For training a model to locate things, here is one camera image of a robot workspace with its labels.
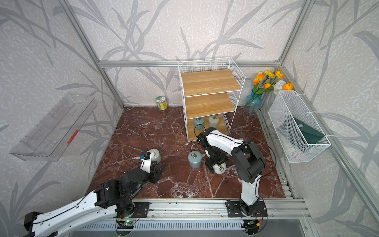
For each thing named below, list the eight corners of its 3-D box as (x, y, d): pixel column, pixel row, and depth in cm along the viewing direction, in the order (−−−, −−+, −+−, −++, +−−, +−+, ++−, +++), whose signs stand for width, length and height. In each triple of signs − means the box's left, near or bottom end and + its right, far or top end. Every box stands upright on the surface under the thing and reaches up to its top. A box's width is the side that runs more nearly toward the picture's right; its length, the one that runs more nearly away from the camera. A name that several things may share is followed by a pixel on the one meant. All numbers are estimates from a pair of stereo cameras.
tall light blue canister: (188, 168, 90) (187, 161, 82) (189, 157, 94) (188, 150, 87) (201, 168, 90) (202, 161, 82) (201, 157, 94) (202, 150, 87)
